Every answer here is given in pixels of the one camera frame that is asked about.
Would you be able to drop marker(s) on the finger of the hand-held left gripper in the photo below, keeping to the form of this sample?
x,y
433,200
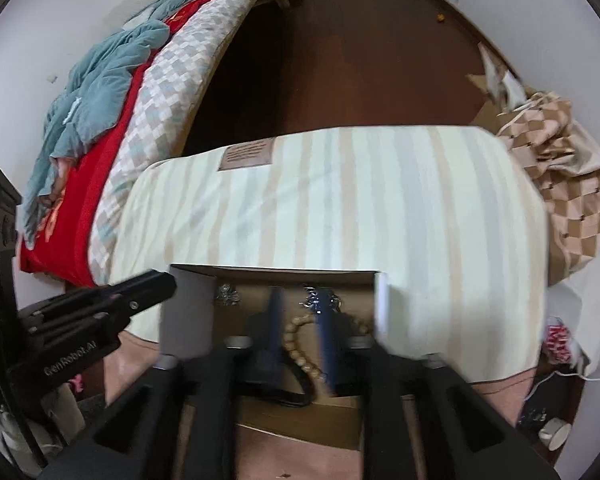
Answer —
x,y
130,290

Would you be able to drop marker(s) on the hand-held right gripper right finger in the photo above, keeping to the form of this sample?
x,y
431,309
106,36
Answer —
x,y
327,340

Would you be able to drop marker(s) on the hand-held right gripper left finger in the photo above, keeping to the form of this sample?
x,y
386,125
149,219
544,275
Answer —
x,y
274,320

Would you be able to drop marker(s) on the cardboard box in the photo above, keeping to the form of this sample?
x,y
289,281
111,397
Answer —
x,y
290,417

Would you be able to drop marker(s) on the pink bed sheet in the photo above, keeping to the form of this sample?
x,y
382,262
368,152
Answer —
x,y
140,365

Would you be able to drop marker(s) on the bed with red blanket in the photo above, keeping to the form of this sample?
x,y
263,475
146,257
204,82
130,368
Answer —
x,y
100,180

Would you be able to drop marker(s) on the striped white mattress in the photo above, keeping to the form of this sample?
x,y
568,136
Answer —
x,y
360,200

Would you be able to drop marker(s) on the brown mattress label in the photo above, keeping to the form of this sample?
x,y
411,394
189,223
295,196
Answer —
x,y
246,154

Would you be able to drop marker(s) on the teal blanket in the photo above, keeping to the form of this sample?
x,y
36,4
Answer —
x,y
97,95

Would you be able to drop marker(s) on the checkered beige quilt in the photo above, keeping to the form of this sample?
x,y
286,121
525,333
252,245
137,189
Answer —
x,y
180,90

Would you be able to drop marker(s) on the red and white packet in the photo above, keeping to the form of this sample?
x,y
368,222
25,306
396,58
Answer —
x,y
559,340

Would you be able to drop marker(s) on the white cup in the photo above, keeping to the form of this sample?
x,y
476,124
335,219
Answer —
x,y
555,432

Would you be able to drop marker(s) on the white plastic sheet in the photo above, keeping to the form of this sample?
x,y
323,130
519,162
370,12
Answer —
x,y
580,310

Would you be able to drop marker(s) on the brown checkered cloth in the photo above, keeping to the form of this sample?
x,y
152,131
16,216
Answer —
x,y
560,170

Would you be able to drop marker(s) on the crumpled white paper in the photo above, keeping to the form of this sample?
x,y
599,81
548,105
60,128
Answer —
x,y
497,77

